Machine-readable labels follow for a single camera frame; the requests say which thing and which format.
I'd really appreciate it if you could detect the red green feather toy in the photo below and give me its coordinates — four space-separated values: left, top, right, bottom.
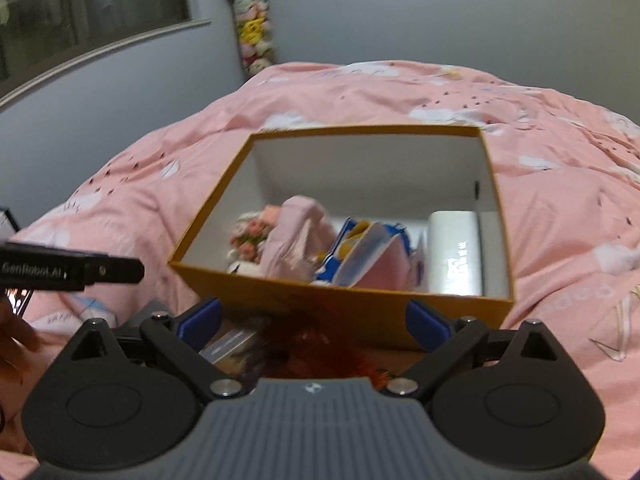
260 309 392 389

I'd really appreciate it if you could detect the hanging plush toy organizer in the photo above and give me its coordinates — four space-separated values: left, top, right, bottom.
228 0 276 78

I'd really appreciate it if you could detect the white power bank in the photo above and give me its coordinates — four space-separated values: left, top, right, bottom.
426 210 483 296

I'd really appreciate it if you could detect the blue picture book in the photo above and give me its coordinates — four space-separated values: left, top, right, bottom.
312 218 426 292

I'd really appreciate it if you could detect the pink cloud duvet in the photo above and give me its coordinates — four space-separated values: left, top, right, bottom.
1 61 639 479

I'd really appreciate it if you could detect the orange cardboard box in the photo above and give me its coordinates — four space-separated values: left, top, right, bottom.
169 125 514 349

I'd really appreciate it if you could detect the window with grey frame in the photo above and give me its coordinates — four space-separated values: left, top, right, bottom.
1 0 205 107

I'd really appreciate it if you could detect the person's left hand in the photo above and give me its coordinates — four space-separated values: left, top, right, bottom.
0 296 40 382

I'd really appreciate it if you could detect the dark photo card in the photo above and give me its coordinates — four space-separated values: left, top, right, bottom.
200 318 267 378

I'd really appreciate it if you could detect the pink fabric pouch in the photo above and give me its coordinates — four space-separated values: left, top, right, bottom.
259 195 337 283

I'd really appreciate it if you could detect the white blue geometric pouch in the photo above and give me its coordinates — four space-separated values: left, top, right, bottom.
25 292 117 335

